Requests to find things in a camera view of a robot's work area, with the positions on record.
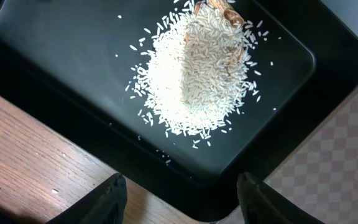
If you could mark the white rice pile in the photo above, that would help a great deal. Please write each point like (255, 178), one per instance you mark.
(199, 79)

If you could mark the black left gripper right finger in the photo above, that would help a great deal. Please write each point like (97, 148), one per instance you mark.
(261, 204)

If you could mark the dark brown serving tray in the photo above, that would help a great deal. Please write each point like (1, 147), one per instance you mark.
(321, 175)

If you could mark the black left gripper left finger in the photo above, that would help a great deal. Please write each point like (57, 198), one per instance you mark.
(103, 205)

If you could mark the black tray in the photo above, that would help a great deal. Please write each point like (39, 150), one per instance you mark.
(71, 65)

